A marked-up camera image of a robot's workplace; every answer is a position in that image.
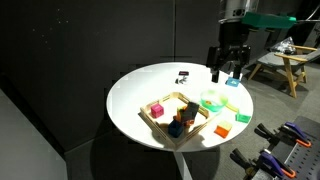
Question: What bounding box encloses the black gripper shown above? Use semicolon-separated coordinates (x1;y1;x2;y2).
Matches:
206;22;251;83

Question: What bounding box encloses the light blue toy block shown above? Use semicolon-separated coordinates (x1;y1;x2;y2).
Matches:
226;77;240;87

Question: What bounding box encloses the green toy block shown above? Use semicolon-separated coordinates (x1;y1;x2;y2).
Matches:
236;113;251;123

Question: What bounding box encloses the orange toy block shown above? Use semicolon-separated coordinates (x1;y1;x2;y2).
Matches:
215;121;232;138

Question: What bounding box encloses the multicolour picture block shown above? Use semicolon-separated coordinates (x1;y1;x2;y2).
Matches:
174;102;199;126

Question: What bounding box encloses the dark blue toy block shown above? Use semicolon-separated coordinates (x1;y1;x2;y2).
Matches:
168;120;183;138

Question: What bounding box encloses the pink toy block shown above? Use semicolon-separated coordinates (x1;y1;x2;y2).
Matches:
151;104;164;118

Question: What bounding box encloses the green plastic bowl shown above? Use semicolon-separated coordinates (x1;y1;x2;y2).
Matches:
200;90;228;112

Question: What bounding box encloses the black white patterned card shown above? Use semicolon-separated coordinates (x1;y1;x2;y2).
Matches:
175;76;187;84

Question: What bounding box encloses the wooden armchair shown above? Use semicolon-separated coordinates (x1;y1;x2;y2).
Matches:
248;37;320;98

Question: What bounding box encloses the wooden tray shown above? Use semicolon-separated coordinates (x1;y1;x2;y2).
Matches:
140;92;213;150

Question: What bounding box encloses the purple orange spring clamp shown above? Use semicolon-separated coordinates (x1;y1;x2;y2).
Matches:
254;122;312;148

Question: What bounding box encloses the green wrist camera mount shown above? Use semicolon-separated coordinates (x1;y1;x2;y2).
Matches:
242;12;297;29

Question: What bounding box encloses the white table pedestal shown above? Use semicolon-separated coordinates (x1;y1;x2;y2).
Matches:
173;152;193;180

